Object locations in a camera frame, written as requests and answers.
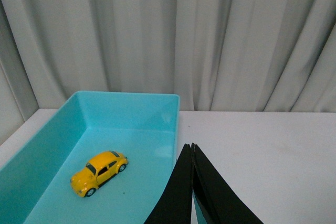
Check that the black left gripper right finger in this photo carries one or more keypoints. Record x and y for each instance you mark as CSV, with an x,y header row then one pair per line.
x,y
215,201

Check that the yellow beetle toy car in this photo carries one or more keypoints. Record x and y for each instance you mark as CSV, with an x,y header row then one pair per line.
x,y
97,171

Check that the turquoise plastic bin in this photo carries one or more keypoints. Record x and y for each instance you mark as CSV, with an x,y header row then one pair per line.
x,y
35,182

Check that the grey-white curtain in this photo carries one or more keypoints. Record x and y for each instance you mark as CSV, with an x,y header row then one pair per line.
x,y
217,55

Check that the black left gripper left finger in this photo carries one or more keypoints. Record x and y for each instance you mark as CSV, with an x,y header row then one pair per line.
x,y
175,204

